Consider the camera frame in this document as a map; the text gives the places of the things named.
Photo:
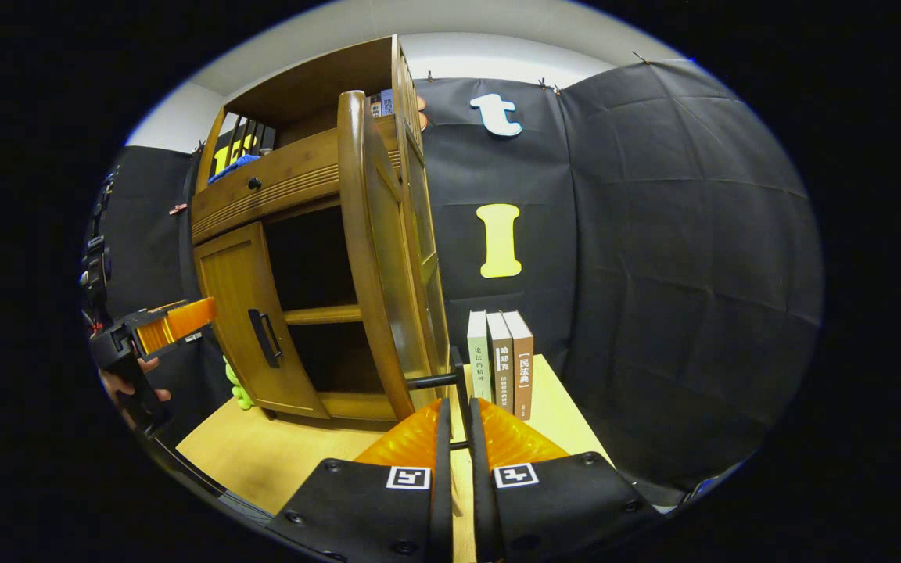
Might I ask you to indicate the grey brown book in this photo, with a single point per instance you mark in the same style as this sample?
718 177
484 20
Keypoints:
500 360

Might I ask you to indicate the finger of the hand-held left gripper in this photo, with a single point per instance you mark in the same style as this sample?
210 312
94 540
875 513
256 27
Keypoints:
177 322

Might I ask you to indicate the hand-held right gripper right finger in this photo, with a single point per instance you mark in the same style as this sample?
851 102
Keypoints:
480 485

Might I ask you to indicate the wooden double-door shoe cabinet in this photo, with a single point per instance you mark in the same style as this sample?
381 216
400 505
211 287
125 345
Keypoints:
310 78

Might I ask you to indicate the black metal stand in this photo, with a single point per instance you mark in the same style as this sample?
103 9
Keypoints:
97 266

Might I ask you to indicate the wooden cabinet drawer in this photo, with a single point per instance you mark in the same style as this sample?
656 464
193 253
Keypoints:
286 176

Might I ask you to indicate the grey-blue spine book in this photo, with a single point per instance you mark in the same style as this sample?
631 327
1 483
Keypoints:
386 102

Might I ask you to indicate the wooden inner shelf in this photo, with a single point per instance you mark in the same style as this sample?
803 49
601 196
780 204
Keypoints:
325 314

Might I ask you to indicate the blue cloth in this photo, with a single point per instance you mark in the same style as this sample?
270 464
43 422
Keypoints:
235 164

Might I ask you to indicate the white green book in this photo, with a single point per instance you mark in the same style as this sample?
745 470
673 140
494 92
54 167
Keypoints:
479 352

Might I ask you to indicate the wooden shoe cabinet door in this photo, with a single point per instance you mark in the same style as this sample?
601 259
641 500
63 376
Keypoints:
231 297
372 274

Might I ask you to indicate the green toy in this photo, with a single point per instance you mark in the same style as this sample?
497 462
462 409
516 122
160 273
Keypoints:
241 395

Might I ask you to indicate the dark spine book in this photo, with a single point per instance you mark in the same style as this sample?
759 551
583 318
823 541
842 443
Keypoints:
375 106

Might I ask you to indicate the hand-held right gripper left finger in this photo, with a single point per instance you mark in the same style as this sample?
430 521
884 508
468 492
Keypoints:
443 485

